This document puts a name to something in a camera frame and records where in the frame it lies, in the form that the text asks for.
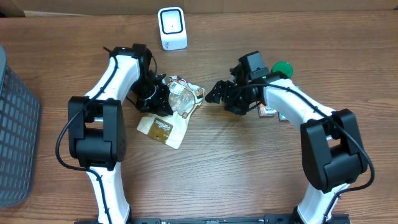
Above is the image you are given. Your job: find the orange tissue pack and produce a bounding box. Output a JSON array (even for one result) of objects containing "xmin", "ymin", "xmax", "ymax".
[{"xmin": 257, "ymin": 104, "xmax": 277, "ymax": 118}]

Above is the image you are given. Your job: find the beige pouch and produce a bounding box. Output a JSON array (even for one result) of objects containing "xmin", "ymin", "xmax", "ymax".
[{"xmin": 137, "ymin": 76, "xmax": 205, "ymax": 149}]

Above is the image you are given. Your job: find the teal tissue pack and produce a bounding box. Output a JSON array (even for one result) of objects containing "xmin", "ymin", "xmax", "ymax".
[{"xmin": 278, "ymin": 113, "xmax": 288, "ymax": 121}]

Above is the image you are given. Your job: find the green lid jar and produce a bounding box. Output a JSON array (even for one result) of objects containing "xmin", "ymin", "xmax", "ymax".
[{"xmin": 272, "ymin": 61, "xmax": 294, "ymax": 78}]

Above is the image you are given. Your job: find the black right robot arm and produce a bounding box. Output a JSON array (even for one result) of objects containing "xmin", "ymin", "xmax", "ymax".
[{"xmin": 205, "ymin": 51, "xmax": 375, "ymax": 223}]

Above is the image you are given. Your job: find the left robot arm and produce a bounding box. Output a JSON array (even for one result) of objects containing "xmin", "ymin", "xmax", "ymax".
[{"xmin": 55, "ymin": 44, "xmax": 173, "ymax": 223}]

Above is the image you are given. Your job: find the white barcode scanner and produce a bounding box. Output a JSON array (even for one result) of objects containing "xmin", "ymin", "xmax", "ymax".
[{"xmin": 157, "ymin": 6, "xmax": 188, "ymax": 51}]

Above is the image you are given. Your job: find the grey plastic mesh basket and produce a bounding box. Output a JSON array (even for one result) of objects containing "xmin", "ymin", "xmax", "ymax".
[{"xmin": 1, "ymin": 47, "xmax": 42, "ymax": 208}]

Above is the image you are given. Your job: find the brown cardboard backdrop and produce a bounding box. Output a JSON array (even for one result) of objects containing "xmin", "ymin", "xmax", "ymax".
[{"xmin": 1, "ymin": 0, "xmax": 397, "ymax": 17}]

